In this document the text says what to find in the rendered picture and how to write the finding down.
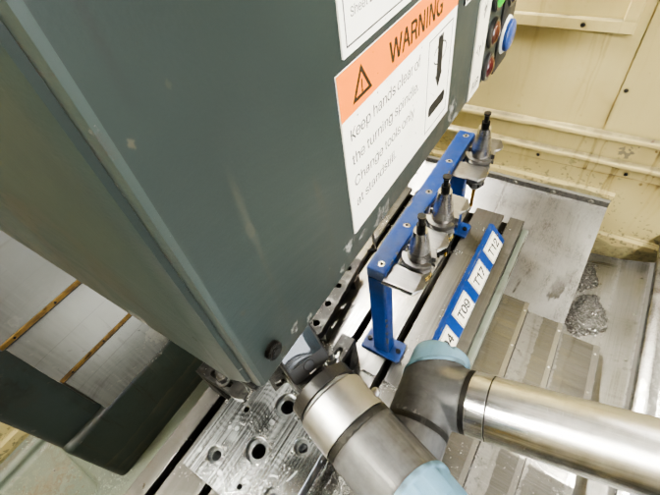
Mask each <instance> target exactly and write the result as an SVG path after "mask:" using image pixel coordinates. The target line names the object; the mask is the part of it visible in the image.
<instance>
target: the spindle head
mask: <svg viewBox="0 0 660 495"><path fill-rule="evenodd" d="M418 1H419V0H412V1H411V2H409V3H408V4H407V5H406V6H405V7H404V8H403V9H401V10H400V11H399V12H398V13H397V14H396V15H395V16H394V17H392V18H391V19H390V20H389V21H388V22H387V23H386V24H385V25H383V26H382V27H381V28H380V29H379V30H378V31H377V32H375V33H374V34H373V35H372V36H371V37H370V38H369V39H368V40H366V41H365V42H364V43H363V44H362V45H361V46H360V47H358V48H357V49H356V50H355V51H354V52H353V53H352V54H351V55H349V56H348V57H347V58H346V59H345V60H342V56H341V47H340V38H339V29H338V20H337V11H336V2H335V0H0V230H1V231H2V232H4V233H6V234H7V235H9V236H10V237H12V238H13V239H15V240H16V241H18V242H19V243H21V244H22V245H24V246H26V247H27V248H29V249H31V250H32V251H34V252H35V253H37V254H38V255H40V256H41V257H43V258H45V259H46V260H48V261H49V262H51V263H52V264H54V265H55V266H57V267H58V268H60V269H61V270H63V271H65V272H66V273H68V274H69V275H71V276H72V277H74V278H75V279H77V280H78V281H80V282H81V283H83V284H85V285H86V286H88V287H89V288H91V289H92V290H94V291H95V292H96V293H97V294H99V295H100V296H102V297H104V298H105V299H107V300H108V301H110V302H111V303H113V304H115V305H116V306H118V307H119V308H121V309H123V310H124V311H126V312H127V313H129V314H130V315H132V316H133V317H135V318H136V319H138V320H139V321H141V322H143V323H144V324H146V325H147V326H149V327H150V328H152V329H153V330H155V331H156V332H158V333H159V334H161V335H163V336H164V337H166V338H167V339H169V340H170V341H172V342H173V343H175V344H176V345H178V346H179V347H181V348H183V349H184V350H186V351H187V352H189V353H190V354H192V355H193V356H195V357H196V358H198V359H200V360H202V361H203V362H205V363H206V364H208V365H209V366H211V367H212V368H214V369H215V370H217V371H218V372H220V373H222V374H223V375H225V376H226V377H228V378H229V379H231V380H237V381H240V382H241V383H243V384H245V385H246V386H248V387H249V388H250V389H251V390H253V391H256V390H257V389H258V388H259V387H260V386H264V385H265V384H266V383H267V381H268V380H269V379H270V377H271V376H272V374H273V373H274V372H275V370H276V369H277V367H278V366H279V365H280V363H281V362H282V360H283V359H284V358H285V356H286V355H287V353H288V352H289V350H290V349H291V348H292V346H293V345H294V343H295V342H296V341H297V339H298V338H299V336H300V335H301V334H302V332H303V330H304V329H305V328H306V326H307V325H308V323H309V322H310V321H311V319H312V318H313V316H314V315H315V314H316V312H317V311H318V310H319V309H320V308H321V306H322V305H323V303H324V302H325V301H326V299H327V298H328V296H329V295H330V293H331V292H332V291H333V289H334V288H335V286H336V285H337V284H338V282H339V281H340V279H341V278H342V277H343V275H344V274H345V272H346V271H347V270H348V268H349V267H350V265H351V264H352V263H353V261H354V260H355V258H356V257H357V256H358V254H359V252H360V251H361V250H362V248H363V247H364V245H365V244H366V243H367V241H368V240H369V238H370V237H371V235H372V234H373V233H374V231H375V230H376V228H377V227H378V226H379V224H380V223H381V221H382V220H383V219H384V217H385V216H386V214H387V213H388V212H389V210H390V209H391V207H392V206H393V205H394V203H395V202H396V200H397V199H398V198H399V196H400V195H401V193H402V192H403V191H404V189H405V188H406V186H407V185H408V184H409V182H410V181H411V179H412V178H413V176H414V175H415V173H416V172H417V170H418V169H419V168H420V166H421V165H422V163H423V162H424V161H425V159H426V158H427V156H428V155H429V154H430V152H431V151H432V149H433V148H434V147H435V145H436V144H437V142H438V141H439V140H440V138H441V137H442V136H443V135H444V134H445V132H446V131H447V129H448V128H449V127H450V125H451V124H452V122H453V121H454V120H455V118H456V117H457V115H458V114H459V112H460V111H461V110H462V108H463V107H464V105H465V104H466V103H467V96H468V83H469V75H470V68H471V61H472V53H473V46H474V40H475V32H476V25H477V18H478V10H479V3H480V1H481V0H470V1H469V2H468V3H467V4H466V5H465V6H464V1H465V0H458V10H457V19H456V29H455V39H454V49H453V59H452V69H451V78H450V88H449V98H448V108H447V112H446V113H445V114H444V116H443V117H442V118H441V120H440V121H439V122H438V124H437V125H436V126H435V128H434V129H433V130H432V132H431V133H430V134H429V136H428V137H427V138H426V140H425V141H424V142H423V144H422V145H421V146H420V148H419V149H418V151H417V152H416V153H415V155H414V156H413V157H412V159H411V160H410V162H409V163H408V164H407V166H406V167H405V168H404V170H403V171H402V172H401V174H400V175H399V176H398V178H397V179H396V180H395V182H394V183H393V184H392V186H391V187H390V188H389V190H388V191H387V192H386V193H385V194H384V196H383V197H382V198H381V200H380V201H379V202H378V204H377V205H376V206H375V208H374V209H373V210H372V212H371V213H370V214H369V216H368V217H367V218H366V220H365V221H364V222H363V224H362V225H361V226H360V228H359V229H358V231H357V232H356V233H355V234H354V227H353V219H352V211H351V204H350V197H349V189H348V181H347V173H346V165H345V157H344V149H343V142H342V134H341V126H340V118H339V110H338V102H337V94H336V86H335V79H334V78H335V77H336V76H337V75H338V74H339V73H341V72H342V71H343V70H344V69H345V68H346V67H347V66H348V65H349V64H350V63H352V62H353V61H354V60H355V58H356V57H357V56H358V55H359V54H360V53H362V52H363V51H364V50H365V49H366V48H367V47H368V46H369V45H370V44H371V43H373V42H374V41H375V40H376V39H377V38H378V37H379V36H380V35H381V34H383V33H384V32H385V31H386V30H387V29H388V28H389V27H390V26H391V25H393V24H394V23H395V22H396V21H397V20H398V19H399V18H400V17H401V16H402V15H404V14H405V13H406V12H407V11H408V10H409V9H410V8H411V7H412V6H413V5H415V4H416V3H417V2H418Z"/></svg>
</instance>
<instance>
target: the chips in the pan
mask: <svg viewBox="0 0 660 495"><path fill-rule="evenodd" d="M598 267H599V265H595V264H592V262H591V263H590V264H588V263H586V264H585V267H584V270H583V272H582V275H581V278H580V280H579V283H578V286H577V291H579V292H581V291H584V290H591V289H594V288H595V289H596V288H597V287H598V285H599V282H598V281H599V280H600V279H598V278H599V276H598V277H597V276H596V274H597V273H596V269H595V268H598ZM598 269H599V268H598ZM598 269H597V270H598ZM591 291H592V290H591ZM599 300H600V298H598V297H597V296H596V295H593V294H592V295H587V294H585V293H583V294H582V295H580V296H578V297H576V300H575V301H573V302H572V303H571V305H573V307H571V306H570V309H569V311H568V314H567V317H566V319H565V322H564V324H565V325H566V327H567V329H568V332H569V333H571V334H572V335H571V336H572V337H575V338H578V339H579V337H580V336H581V337H582V336H586V335H592V336H593V339H594V338H595V337H594V336H595V335H597V334H599V333H603V332H605V330H606V329H607V328H608V325H607V326H606V322H607V321H608V319H609V318H607V317H605V316H606V314H605V313H606V312H605V311H604V308H603V307H602V304H601V302H600V301H599Z"/></svg>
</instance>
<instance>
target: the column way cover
mask: <svg viewBox="0 0 660 495"><path fill-rule="evenodd" d="M168 341H169V339H167V338H166V337H164V336H163V335H161V334H159V333H158V332H156V331H155V330H153V329H152V328H150V327H149V326H147V325H146V324H144V323H143V322H141V321H139V320H138V319H136V318H135V317H133V316H132V315H130V314H129V313H127V312H126V311H124V310H123V309H121V308H119V307H118V306H116V305H115V304H113V303H112V302H110V301H108V300H107V299H105V298H104V297H102V296H100V295H99V294H97V293H96V292H95V291H94V290H92V289H91V288H89V287H88V286H86V285H85V284H83V283H81V282H80V281H78V280H77V279H75V278H74V277H72V276H71V275H69V274H68V273H66V272H65V271H63V270H61V269H60V268H58V267H57V266H55V265H54V264H52V263H51V262H49V261H48V260H46V259H45V258H43V257H41V256H40V255H38V254H37V253H35V252H34V251H32V250H31V249H29V248H28V247H26V246H24V245H22V244H21V243H19V242H18V241H16V240H15V239H13V238H12V237H10V236H9V235H7V234H6V233H4V232H2V231H1V230H0V352H1V351H4V350H6V351H8V352H10V353H11V354H13V355H15V356H16V357H18V358H20V359H22V360H23V361H25V362H27V363H28V364H30V365H31V366H33V367H35V368H36V369H38V370H40V371H41V372H43V373H44V374H46V375H48V376H49V377H51V378H52V379H54V380H56V381H57V382H59V383H61V384H62V383H64V382H66V383H68V384H69V385H71V386H72V387H74V388H76V389H77V390H79V391H80V392H82V393H84V394H85V395H87V396H88V397H90V398H91V399H93V400H94V401H95V402H97V403H98V404H100V405H102V406H103V407H105V408H108V407H109V406H110V405H111V404H112V402H113V401H114V400H115V399H116V398H117V397H118V396H119V395H120V394H121V393H122V391H123V390H124V389H125V388H126V387H127V386H128V385H129V384H130V383H131V382H132V380H133V379H134V378H135V377H136V376H137V375H138V374H139V373H140V372H141V370H142V369H143V368H144V367H145V366H146V365H147V364H148V363H149V362H150V361H151V359H152V358H153V357H154V356H155V355H156V354H157V353H158V352H159V351H160V350H161V348H162V347H163V346H164V345H165V344H166V343H167V342H168Z"/></svg>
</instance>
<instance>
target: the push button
mask: <svg viewBox="0 0 660 495"><path fill-rule="evenodd" d="M516 28H517V20H516V19H514V18H510V20H509V22H508V24H507V27H506V30H505V33H504V37H503V42H502V51H507V50H508V49H509V48H510V46H511V44H512V42H513V40H514V36H515V33H516Z"/></svg>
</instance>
